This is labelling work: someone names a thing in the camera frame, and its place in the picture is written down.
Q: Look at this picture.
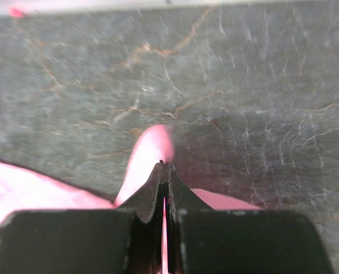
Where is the pink t shirt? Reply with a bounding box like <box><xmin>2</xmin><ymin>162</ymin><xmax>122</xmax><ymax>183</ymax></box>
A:
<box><xmin>0</xmin><ymin>124</ymin><xmax>257</xmax><ymax>273</ymax></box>

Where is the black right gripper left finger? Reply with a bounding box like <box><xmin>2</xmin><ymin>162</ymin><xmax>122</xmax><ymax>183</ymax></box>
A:
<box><xmin>0</xmin><ymin>160</ymin><xmax>166</xmax><ymax>274</ymax></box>

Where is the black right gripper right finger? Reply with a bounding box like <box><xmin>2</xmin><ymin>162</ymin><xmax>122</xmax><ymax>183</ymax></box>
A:
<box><xmin>165</xmin><ymin>164</ymin><xmax>334</xmax><ymax>273</ymax></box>

